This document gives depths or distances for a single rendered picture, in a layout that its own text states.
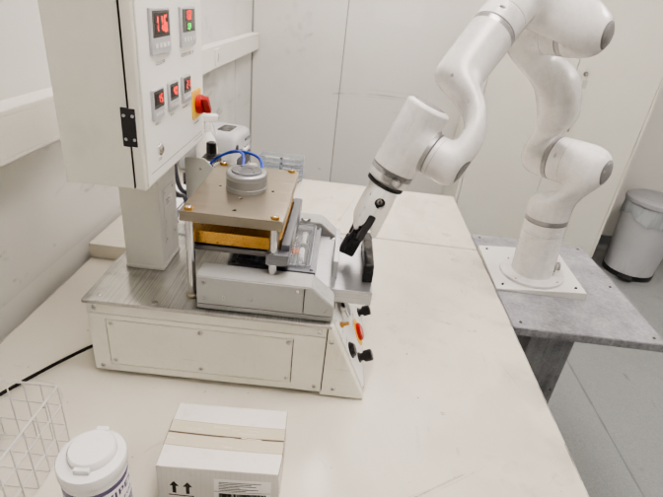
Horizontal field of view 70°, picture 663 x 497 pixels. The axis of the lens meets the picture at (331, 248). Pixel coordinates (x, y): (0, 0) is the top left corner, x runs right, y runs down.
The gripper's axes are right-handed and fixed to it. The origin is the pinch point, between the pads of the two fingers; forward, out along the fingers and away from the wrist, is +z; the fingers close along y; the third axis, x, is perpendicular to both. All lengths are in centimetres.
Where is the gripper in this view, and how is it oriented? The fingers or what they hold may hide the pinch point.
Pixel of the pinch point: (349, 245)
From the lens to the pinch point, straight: 98.0
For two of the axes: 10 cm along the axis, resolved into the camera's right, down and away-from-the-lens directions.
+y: 0.4, -4.6, 8.8
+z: -4.4, 7.9, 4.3
